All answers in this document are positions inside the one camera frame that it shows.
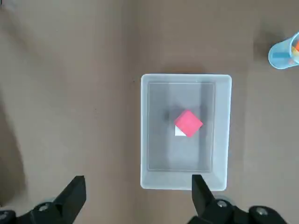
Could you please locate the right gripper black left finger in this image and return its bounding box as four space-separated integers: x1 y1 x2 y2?
0 175 86 224

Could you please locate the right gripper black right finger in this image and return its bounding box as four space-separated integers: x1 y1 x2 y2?
186 174 290 224

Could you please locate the red bag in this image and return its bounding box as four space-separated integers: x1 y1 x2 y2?
173 110 204 139

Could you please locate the clear plastic box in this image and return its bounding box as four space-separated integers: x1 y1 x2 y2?
140 73 233 191

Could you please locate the white square sticker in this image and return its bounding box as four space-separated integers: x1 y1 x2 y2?
174 125 187 137

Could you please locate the blue plastic cup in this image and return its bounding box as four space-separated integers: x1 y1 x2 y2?
267 32 299 70

